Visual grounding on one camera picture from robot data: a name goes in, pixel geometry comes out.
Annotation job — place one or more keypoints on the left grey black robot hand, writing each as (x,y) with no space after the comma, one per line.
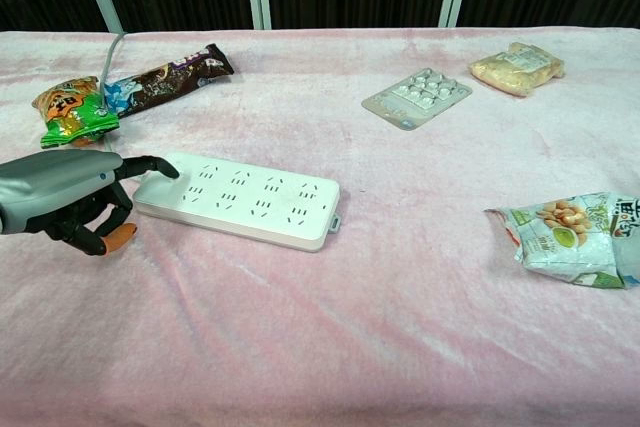
(55,182)

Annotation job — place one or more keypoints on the white power strip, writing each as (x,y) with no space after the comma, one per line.
(240,199)

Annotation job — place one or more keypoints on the green orange snack bag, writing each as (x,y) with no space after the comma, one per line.
(72,114)

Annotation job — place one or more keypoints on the brown blue candy bar wrapper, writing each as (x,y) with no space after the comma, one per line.
(170,79)

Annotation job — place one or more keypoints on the pink fleece table cloth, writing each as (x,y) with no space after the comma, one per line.
(320,307)

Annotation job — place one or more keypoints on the silver pill blister pack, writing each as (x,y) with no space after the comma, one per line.
(417,97)

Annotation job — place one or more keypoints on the clear bag of beige food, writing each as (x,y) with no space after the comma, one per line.
(517,69)

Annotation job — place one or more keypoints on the white green peanut snack bag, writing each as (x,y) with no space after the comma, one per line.
(570,237)

